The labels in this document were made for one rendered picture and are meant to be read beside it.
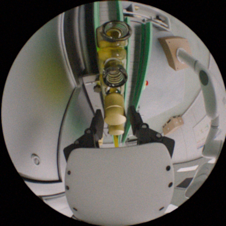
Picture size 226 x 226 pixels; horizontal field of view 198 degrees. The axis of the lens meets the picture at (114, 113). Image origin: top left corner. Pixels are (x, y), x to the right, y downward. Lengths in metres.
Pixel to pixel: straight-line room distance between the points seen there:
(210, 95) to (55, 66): 0.46
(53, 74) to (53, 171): 0.19
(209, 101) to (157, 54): 0.42
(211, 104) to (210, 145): 0.17
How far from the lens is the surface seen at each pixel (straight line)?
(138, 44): 0.36
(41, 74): 0.16
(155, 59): 0.56
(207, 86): 0.33
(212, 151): 0.41
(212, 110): 0.33
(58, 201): 0.21
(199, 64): 0.45
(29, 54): 0.16
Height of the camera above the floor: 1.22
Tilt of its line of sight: 34 degrees down
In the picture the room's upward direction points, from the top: 175 degrees clockwise
